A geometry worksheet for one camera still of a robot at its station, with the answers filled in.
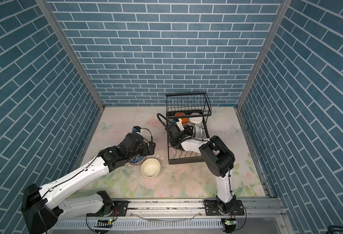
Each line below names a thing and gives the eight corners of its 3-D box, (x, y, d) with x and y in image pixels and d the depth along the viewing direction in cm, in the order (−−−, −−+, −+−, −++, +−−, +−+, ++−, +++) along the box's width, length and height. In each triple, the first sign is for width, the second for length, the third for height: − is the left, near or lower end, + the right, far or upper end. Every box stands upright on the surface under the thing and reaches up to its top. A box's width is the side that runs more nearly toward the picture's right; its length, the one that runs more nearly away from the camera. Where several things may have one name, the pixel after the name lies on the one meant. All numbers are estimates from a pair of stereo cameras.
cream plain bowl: (141, 179, 85) (139, 176, 80) (143, 162, 92) (142, 158, 87) (159, 179, 85) (158, 176, 80) (161, 162, 92) (160, 158, 87)
